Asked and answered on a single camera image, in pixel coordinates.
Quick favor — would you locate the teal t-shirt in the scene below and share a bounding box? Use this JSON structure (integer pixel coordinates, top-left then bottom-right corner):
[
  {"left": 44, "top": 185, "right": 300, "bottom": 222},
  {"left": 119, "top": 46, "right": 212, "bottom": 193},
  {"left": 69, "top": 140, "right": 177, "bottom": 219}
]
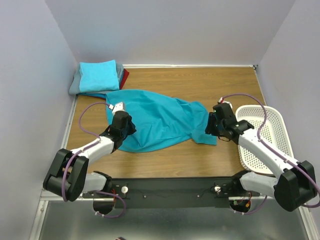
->
[{"left": 105, "top": 89, "right": 217, "bottom": 153}]

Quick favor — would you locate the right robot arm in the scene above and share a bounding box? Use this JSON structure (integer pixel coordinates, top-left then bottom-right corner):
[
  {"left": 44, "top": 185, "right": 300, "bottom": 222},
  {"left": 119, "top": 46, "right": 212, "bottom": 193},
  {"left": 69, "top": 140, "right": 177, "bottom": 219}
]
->
[{"left": 205, "top": 101, "right": 320, "bottom": 212}]

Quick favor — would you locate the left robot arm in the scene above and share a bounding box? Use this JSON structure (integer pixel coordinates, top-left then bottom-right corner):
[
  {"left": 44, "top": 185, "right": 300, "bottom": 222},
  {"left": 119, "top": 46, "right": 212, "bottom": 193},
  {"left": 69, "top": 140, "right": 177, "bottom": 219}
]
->
[{"left": 43, "top": 110, "right": 136, "bottom": 202}]

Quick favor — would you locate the white perforated laundry basket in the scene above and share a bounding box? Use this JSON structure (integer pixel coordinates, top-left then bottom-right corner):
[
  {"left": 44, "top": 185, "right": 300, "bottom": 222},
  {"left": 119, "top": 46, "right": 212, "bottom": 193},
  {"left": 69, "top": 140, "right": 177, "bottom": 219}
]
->
[{"left": 235, "top": 105, "right": 294, "bottom": 176}]

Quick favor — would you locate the folded red t-shirt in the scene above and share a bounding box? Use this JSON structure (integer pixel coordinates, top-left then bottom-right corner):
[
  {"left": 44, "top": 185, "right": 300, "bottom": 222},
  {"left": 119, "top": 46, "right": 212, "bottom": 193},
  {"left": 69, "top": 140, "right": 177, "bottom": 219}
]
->
[{"left": 119, "top": 69, "right": 130, "bottom": 90}]

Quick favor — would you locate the folded light blue t-shirt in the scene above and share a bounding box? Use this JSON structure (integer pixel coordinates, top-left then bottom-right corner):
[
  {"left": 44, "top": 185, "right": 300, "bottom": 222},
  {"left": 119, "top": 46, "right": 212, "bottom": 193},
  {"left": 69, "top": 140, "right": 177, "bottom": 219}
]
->
[{"left": 79, "top": 60, "right": 120, "bottom": 93}]

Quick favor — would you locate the folded grey t-shirt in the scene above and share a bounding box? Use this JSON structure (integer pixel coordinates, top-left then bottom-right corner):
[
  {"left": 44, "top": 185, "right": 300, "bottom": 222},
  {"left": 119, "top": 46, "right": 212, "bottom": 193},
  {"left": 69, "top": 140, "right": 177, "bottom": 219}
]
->
[{"left": 68, "top": 63, "right": 125, "bottom": 95}]

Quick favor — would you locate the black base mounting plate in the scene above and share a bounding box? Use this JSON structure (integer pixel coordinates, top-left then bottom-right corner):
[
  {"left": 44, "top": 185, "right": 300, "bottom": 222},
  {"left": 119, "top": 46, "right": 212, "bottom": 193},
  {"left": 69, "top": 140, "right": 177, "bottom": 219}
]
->
[{"left": 83, "top": 176, "right": 259, "bottom": 216}]

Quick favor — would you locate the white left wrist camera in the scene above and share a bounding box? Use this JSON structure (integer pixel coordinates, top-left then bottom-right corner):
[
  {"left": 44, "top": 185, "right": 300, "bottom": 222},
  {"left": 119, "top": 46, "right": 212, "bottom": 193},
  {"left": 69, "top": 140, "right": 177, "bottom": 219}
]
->
[{"left": 108, "top": 102, "right": 126, "bottom": 116}]

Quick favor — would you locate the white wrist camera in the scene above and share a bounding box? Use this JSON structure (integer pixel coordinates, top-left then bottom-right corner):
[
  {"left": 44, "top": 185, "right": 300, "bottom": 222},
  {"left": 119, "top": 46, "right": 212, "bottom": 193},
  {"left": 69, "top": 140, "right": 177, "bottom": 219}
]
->
[
  {"left": 108, "top": 102, "right": 126, "bottom": 116},
  {"left": 218, "top": 97, "right": 233, "bottom": 108}
]

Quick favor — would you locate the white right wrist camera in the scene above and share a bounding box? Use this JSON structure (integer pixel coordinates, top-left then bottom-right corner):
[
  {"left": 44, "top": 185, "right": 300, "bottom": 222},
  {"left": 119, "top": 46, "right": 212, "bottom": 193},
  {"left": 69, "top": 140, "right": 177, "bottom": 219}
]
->
[{"left": 218, "top": 97, "right": 233, "bottom": 108}]

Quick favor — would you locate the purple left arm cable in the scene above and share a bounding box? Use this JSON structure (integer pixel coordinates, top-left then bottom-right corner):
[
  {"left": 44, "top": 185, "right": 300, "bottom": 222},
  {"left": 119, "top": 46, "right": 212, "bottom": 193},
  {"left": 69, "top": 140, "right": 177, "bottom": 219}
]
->
[{"left": 62, "top": 101, "right": 127, "bottom": 219}]

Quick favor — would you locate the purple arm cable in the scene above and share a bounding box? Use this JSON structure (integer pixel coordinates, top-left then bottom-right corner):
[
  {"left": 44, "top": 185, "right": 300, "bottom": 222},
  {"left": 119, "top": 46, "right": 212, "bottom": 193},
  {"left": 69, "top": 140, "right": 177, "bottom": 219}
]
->
[
  {"left": 62, "top": 101, "right": 127, "bottom": 219},
  {"left": 219, "top": 93, "right": 320, "bottom": 216}
]

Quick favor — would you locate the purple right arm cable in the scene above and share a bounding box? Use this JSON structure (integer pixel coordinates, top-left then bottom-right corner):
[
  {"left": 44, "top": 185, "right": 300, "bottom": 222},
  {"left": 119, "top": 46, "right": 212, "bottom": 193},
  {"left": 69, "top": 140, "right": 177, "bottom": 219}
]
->
[{"left": 219, "top": 93, "right": 320, "bottom": 216}]

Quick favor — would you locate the aluminium rail frame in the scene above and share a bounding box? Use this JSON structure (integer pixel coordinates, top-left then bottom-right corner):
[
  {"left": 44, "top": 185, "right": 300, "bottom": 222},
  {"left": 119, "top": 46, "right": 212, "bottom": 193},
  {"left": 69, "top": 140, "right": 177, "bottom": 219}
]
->
[{"left": 29, "top": 64, "right": 313, "bottom": 240}]

